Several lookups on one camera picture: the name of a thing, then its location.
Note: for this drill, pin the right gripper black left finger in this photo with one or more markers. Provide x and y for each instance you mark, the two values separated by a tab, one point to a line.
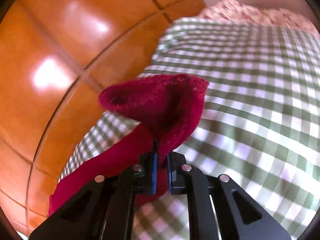
104	207

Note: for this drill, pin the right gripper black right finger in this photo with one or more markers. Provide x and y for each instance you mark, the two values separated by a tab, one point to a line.
218	208

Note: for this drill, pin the red knitted garment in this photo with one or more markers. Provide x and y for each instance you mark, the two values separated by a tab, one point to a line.
168	109

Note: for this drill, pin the green white checkered bedsheet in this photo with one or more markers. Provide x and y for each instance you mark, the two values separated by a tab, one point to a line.
259	125

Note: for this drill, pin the glossy wooden wardrobe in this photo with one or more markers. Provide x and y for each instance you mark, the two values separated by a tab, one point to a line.
56	57

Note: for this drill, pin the floral mattress cover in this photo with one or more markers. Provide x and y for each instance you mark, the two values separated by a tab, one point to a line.
232	11

